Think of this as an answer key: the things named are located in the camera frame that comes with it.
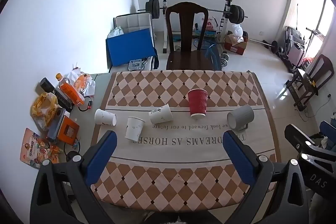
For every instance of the yellow plastic bag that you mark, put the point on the yellow plastic bag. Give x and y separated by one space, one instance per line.
44 109

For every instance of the pink plastic bag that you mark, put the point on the pink plastic bag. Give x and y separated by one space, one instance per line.
208 24

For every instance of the dark wooden chair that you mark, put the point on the dark wooden chair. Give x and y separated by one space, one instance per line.
324 69
187 27

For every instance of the blue weight bench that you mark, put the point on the blue weight bench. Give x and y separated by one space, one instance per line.
214 56

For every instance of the orange box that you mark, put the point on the orange box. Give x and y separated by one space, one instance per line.
67 132

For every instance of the white paper cup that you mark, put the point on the white paper cup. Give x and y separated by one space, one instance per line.
160 114
134 129
103 117

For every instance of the crumpled white paper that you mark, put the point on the crumpled white paper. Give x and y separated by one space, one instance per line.
89 87

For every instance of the barbell with black plates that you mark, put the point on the barbell with black plates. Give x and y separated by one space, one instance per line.
152 7

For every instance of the orange drink bottle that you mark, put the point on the orange drink bottle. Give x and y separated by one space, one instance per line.
71 91

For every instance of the black power strip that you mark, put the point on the black power strip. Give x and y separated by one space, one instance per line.
56 94

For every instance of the white squat rack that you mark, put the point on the white squat rack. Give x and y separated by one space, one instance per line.
164 29

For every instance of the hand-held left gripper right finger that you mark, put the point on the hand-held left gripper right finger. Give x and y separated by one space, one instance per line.
237 154

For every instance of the dark grey box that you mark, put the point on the dark grey box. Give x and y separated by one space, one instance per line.
55 127

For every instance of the red ribbed paper cup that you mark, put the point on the red ribbed paper cup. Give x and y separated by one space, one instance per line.
197 103

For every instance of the folded grey exercise machine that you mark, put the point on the folded grey exercise machine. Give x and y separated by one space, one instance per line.
295 45

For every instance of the colourful snack packet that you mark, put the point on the colourful snack packet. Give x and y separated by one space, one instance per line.
35 149

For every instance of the clear plastic container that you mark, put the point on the clear plastic container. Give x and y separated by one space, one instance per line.
136 64

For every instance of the barbell with small plate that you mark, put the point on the barbell with small plate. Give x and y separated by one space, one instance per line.
273 46

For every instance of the blue board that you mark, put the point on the blue board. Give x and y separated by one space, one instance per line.
130 47

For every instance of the white padded chair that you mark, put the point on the white padded chair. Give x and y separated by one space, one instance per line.
136 22

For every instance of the grey mug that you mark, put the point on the grey mug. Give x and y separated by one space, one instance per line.
242 116

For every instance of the small dumbbell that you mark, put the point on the small dumbbell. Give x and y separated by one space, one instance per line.
225 60

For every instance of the white plastic bag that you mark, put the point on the white plastic bag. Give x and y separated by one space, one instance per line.
237 32

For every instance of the black metal stand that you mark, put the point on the black metal stand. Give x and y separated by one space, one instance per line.
302 87

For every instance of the cardboard box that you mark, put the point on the cardboard box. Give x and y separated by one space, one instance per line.
237 48

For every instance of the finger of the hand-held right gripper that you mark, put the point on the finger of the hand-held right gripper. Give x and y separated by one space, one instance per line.
299 138
329 132

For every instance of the checkered brown tablecloth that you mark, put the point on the checkered brown tablecloth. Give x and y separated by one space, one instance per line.
183 161

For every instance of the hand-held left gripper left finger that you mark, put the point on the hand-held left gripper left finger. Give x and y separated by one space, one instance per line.
103 154

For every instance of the clear plastic bag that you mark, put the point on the clear plastic bag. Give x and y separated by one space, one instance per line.
115 32

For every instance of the orange snack wrapper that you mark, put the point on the orange snack wrapper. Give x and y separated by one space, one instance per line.
82 81

